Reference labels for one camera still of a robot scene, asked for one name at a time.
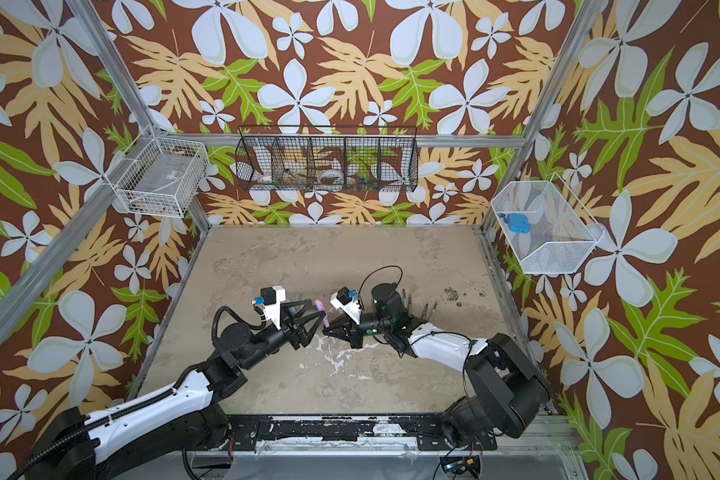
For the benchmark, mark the black wire basket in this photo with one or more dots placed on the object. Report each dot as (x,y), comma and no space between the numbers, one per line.
(372,158)

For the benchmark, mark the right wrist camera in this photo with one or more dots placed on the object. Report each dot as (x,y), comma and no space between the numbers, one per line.
(348,301)

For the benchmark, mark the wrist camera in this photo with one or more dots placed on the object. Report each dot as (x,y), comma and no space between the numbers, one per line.
(268,304)
(348,301)

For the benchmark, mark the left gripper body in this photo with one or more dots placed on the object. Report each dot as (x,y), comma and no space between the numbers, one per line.
(292,337)

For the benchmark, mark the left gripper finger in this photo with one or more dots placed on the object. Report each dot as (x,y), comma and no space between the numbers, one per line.
(309,325)
(296,310)

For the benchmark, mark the pink pen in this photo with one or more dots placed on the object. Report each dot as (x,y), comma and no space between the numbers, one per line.
(320,307)

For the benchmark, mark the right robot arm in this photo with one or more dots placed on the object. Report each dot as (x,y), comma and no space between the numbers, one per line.
(507,390)

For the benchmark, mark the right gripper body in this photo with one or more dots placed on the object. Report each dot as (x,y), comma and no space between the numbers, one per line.
(359,327)

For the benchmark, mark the white wire basket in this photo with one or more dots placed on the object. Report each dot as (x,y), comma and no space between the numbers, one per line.
(563,230)
(159,176)

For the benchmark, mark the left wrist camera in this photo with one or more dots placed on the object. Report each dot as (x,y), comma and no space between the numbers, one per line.
(268,304)

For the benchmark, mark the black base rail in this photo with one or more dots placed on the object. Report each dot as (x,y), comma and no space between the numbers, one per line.
(419,431)

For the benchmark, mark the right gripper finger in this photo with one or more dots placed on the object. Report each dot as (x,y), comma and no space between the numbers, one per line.
(343,332)
(341,319)

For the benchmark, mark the white tape roll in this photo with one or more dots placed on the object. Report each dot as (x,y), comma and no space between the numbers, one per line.
(330,177)

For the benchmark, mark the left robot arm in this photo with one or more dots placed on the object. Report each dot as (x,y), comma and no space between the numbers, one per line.
(183,415)

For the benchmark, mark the white wire basket left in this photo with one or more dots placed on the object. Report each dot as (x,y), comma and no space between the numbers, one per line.
(159,176)

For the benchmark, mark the blue object in basket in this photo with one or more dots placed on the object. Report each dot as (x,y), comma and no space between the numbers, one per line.
(517,223)

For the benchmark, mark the white wire basket right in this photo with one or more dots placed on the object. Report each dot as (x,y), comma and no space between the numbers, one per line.
(563,230)

